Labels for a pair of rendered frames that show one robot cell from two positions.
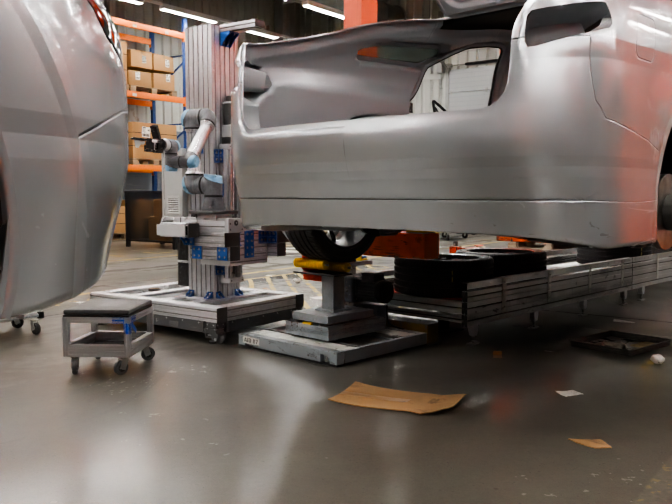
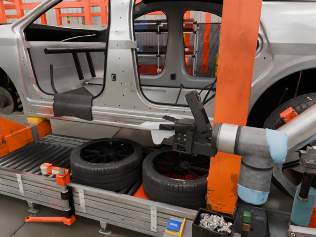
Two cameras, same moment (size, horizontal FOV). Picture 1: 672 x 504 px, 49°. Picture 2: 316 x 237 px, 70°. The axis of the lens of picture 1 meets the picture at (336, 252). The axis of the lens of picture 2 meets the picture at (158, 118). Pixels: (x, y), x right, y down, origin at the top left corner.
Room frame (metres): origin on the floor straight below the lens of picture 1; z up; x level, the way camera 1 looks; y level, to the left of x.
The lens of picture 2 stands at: (5.85, 0.71, 1.44)
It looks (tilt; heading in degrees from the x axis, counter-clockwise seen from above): 18 degrees down; 245
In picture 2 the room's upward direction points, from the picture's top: straight up
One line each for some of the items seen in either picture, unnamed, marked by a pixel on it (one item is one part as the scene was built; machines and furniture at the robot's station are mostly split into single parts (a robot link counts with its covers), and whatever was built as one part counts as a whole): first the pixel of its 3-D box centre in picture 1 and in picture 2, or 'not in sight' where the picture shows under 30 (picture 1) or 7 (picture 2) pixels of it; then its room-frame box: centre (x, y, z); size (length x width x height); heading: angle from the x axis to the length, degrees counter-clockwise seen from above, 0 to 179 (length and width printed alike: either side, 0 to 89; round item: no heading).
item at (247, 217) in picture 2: not in sight; (247, 217); (5.08, 0.08, 0.64); 0.04 x 0.04 x 0.04; 46
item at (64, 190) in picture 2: not in sight; (66, 196); (5.89, -0.95, 0.30); 0.09 x 0.05 x 0.50; 136
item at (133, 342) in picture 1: (111, 335); not in sight; (3.94, 1.20, 0.17); 0.43 x 0.36 x 0.34; 176
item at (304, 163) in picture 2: not in sight; (308, 162); (4.84, 0.17, 0.93); 0.09 x 0.05 x 0.05; 46
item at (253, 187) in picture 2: not in sight; (254, 176); (5.41, 0.35, 1.12); 0.11 x 0.08 x 0.11; 39
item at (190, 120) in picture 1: (194, 151); not in sight; (4.80, 0.90, 1.19); 0.15 x 0.12 x 0.55; 68
